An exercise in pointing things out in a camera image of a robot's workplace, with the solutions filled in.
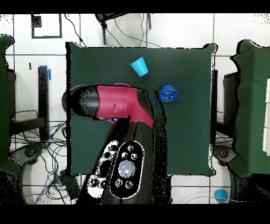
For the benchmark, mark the pink bowl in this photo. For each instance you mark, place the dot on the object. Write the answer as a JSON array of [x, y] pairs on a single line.
[[112, 120]]

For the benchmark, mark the small dark blue bowl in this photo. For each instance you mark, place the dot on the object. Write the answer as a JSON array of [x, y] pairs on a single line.
[[169, 94]]

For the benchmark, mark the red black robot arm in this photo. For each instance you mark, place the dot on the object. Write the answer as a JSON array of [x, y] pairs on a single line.
[[118, 101]]

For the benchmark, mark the light blue cup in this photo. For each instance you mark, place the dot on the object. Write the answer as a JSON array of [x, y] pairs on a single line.
[[221, 195], [139, 67]]

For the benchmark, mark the dark green table cloth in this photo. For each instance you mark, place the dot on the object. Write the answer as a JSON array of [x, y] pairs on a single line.
[[185, 137]]

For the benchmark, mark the black tripod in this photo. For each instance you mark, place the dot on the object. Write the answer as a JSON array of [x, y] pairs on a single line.
[[104, 25]]

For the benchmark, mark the black power strip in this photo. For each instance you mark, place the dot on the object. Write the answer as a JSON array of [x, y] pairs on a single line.
[[69, 183]]

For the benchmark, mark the black grey floor device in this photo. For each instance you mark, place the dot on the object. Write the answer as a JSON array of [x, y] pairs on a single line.
[[29, 152], [223, 153]]

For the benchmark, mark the green cloth side table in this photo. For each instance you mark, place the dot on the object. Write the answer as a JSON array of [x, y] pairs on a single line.
[[253, 105], [4, 105]]

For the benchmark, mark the black metal frame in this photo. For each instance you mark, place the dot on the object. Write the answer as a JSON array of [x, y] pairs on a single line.
[[43, 105]]

